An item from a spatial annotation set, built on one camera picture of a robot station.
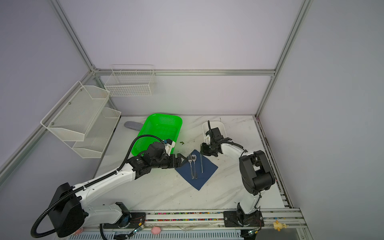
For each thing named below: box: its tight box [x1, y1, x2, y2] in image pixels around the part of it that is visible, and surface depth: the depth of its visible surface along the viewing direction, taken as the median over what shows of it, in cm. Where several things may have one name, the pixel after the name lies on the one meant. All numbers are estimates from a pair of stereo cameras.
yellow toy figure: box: [273, 220, 289, 232], surface depth 70 cm
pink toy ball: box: [151, 226, 161, 235], surface depth 71 cm
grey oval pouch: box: [124, 121, 144, 131], surface depth 113 cm
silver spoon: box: [191, 153, 198, 180], surface depth 97 cm
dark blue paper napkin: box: [174, 149, 219, 191], surface depth 92 cm
